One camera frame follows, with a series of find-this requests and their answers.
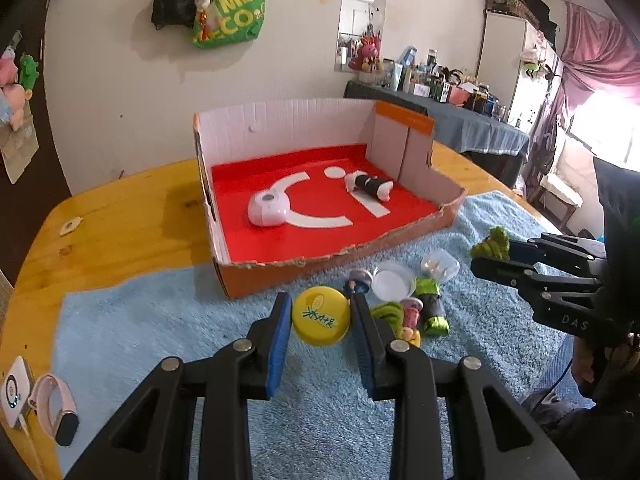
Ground white wardrobe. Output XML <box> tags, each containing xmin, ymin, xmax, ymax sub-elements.
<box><xmin>475</xmin><ymin>10</ymin><xmax>563</xmax><ymax>136</ymax></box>

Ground small figurine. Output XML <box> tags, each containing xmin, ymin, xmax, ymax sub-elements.
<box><xmin>346</xmin><ymin>268</ymin><xmax>375</xmax><ymax>297</ymax></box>

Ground green tote bag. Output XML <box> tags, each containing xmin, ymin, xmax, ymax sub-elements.
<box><xmin>192</xmin><ymin>0</ymin><xmax>267</xmax><ymax>50</ymax></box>

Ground paper sheet on door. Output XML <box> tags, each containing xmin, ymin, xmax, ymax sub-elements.
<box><xmin>0</xmin><ymin>115</ymin><xmax>40</xmax><ymax>184</ymax></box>

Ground pink curtain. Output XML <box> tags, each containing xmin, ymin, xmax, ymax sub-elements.
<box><xmin>530</xmin><ymin>2</ymin><xmax>640</xmax><ymax>161</ymax></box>

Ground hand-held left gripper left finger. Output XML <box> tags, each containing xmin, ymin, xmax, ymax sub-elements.
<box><xmin>65</xmin><ymin>292</ymin><xmax>294</xmax><ymax>480</ymax></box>

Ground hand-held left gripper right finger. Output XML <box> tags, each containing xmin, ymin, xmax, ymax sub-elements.
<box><xmin>349</xmin><ymin>295</ymin><xmax>581</xmax><ymax>480</ymax></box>

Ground cardboard box red floor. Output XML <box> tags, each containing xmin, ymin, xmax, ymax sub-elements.
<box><xmin>192</xmin><ymin>97</ymin><xmax>467</xmax><ymax>301</ymax></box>

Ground green fuzzy scrunchie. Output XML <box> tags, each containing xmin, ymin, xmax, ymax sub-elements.
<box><xmin>469</xmin><ymin>226</ymin><xmax>511</xmax><ymax>261</ymax></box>

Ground white charger puck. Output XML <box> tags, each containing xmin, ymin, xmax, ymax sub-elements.
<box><xmin>0</xmin><ymin>356</ymin><xmax>36</xmax><ymax>431</ymax></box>

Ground cluster of cosmetic bottles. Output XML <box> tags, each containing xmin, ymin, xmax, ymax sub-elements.
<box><xmin>385</xmin><ymin>46</ymin><xmax>511</xmax><ymax>121</ymax></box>

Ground dark suitcase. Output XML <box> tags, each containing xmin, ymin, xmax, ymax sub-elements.
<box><xmin>486</xmin><ymin>0</ymin><xmax>558</xmax><ymax>36</ymax></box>

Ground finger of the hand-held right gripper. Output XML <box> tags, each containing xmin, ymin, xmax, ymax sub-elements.
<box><xmin>470</xmin><ymin>256</ymin><xmax>603</xmax><ymax>311</ymax></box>
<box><xmin>507</xmin><ymin>232</ymin><xmax>608</xmax><ymax>278</ymax></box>

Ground person's right hand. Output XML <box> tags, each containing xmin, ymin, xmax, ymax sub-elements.
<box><xmin>571</xmin><ymin>334</ymin><xmax>640</xmax><ymax>402</ymax></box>

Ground pink plush toy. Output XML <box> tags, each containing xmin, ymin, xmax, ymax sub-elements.
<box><xmin>348</xmin><ymin>35</ymin><xmax>385</xmax><ymax>73</ymax></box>

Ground wall mirror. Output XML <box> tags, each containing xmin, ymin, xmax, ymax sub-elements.
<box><xmin>333</xmin><ymin>0</ymin><xmax>391</xmax><ymax>73</ymax></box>

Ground small pink toy figure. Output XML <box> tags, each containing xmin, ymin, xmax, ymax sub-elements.
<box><xmin>400</xmin><ymin>297</ymin><xmax>425</xmax><ymax>331</ymax></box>

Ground white cushioned chair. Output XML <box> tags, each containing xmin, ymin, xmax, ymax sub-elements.
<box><xmin>539</xmin><ymin>150</ymin><xmax>597</xmax><ymax>227</ymax></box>

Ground white round lid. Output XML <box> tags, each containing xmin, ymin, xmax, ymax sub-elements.
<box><xmin>371</xmin><ymin>262</ymin><xmax>417</xmax><ymax>302</ymax></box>

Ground pink smartwatch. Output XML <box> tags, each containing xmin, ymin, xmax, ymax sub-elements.
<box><xmin>27</xmin><ymin>373</ymin><xmax>80</xmax><ymax>447</ymax></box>

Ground pink plush on door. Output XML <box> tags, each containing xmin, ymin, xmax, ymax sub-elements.
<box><xmin>0</xmin><ymin>50</ymin><xmax>27</xmax><ymax>131</ymax></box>

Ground blue fluffy towel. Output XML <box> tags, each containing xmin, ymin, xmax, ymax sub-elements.
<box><xmin>52</xmin><ymin>191</ymin><xmax>583</xmax><ymax>480</ymax></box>

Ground pink white round device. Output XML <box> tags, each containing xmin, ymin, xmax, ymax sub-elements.
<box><xmin>248</xmin><ymin>189</ymin><xmax>291</xmax><ymax>228</ymax></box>

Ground dark wooden door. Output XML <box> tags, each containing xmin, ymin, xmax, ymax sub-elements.
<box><xmin>0</xmin><ymin>0</ymin><xmax>73</xmax><ymax>281</ymax></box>

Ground person's dark clothing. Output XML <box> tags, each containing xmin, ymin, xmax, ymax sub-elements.
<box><xmin>520</xmin><ymin>387</ymin><xmax>640</xmax><ymax>466</ymax></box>

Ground white roll wrapped black tape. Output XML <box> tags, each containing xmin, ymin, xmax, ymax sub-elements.
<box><xmin>344</xmin><ymin>170</ymin><xmax>392</xmax><ymax>203</ymax></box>

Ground green plush on door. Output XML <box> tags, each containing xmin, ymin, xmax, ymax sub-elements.
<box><xmin>17</xmin><ymin>54</ymin><xmax>41</xmax><ymax>92</ymax></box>

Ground yellow round tin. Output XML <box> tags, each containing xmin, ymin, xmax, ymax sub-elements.
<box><xmin>291</xmin><ymin>286</ymin><xmax>351</xmax><ymax>348</ymax></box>

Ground blue cable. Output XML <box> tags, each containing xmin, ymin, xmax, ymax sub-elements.
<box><xmin>547</xmin><ymin>357</ymin><xmax>572</xmax><ymax>398</ymax></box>

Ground green packets black tape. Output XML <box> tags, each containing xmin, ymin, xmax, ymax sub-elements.
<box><xmin>414</xmin><ymin>277</ymin><xmax>451</xmax><ymax>337</ymax></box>

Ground white plush keychain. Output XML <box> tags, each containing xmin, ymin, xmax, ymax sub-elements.
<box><xmin>194</xmin><ymin>0</ymin><xmax>216</xmax><ymax>41</ymax></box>

